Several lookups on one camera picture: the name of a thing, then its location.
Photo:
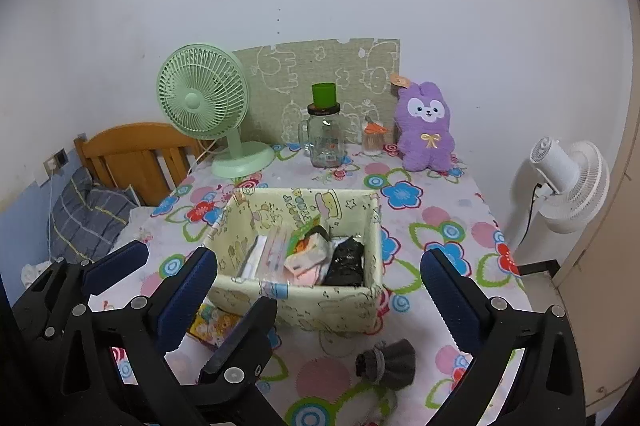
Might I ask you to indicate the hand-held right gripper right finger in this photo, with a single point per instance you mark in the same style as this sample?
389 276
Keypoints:
450 301

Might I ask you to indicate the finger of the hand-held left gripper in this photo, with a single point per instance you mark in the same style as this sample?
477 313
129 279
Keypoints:
245 336
117 263

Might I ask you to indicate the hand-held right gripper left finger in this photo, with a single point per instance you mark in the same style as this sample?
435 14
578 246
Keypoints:
185 291

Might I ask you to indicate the cartoon print fabric storage box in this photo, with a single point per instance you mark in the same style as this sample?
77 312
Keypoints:
320 308

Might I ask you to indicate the black plastic bag roll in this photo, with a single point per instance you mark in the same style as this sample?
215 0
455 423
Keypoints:
345 263

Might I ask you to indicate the yellow cartoon packet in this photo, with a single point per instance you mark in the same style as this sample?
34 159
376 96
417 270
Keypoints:
215 323

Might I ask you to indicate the plaid grey pillow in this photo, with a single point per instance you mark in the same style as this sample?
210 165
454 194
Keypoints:
85 216

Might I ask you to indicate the grey sock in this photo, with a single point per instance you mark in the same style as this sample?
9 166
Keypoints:
395 358

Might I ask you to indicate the white flat packet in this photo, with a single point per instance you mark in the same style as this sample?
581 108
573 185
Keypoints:
262 253

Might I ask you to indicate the white cloth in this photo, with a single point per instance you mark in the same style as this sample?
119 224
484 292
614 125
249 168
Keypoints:
32 273

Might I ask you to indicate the pink white packet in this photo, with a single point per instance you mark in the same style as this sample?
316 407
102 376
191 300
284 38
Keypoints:
305 263

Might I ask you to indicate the black flat floor object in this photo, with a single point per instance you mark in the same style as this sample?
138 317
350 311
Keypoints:
540 267

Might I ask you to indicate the green orange snack packet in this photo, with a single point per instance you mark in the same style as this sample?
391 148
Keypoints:
302 238

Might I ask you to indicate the wooden chair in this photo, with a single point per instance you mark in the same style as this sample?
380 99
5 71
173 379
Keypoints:
130 150

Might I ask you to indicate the purple plush rabbit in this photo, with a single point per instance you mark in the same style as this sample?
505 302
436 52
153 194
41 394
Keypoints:
425 140

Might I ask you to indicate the white standing fan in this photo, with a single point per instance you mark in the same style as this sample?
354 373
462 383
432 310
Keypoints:
575 186

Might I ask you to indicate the cotton swab container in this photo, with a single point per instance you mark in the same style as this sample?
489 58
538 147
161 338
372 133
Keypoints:
372 143

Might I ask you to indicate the green desk fan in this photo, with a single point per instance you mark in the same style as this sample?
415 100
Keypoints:
200 100

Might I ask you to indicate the glass mug jar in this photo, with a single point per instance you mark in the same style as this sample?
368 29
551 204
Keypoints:
325 140

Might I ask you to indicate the green plastic cup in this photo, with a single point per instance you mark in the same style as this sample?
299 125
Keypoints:
324 95

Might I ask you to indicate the green cartoon print board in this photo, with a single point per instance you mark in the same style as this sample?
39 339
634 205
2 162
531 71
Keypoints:
300 65

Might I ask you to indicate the wall socket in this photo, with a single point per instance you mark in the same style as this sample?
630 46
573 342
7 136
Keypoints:
56 159

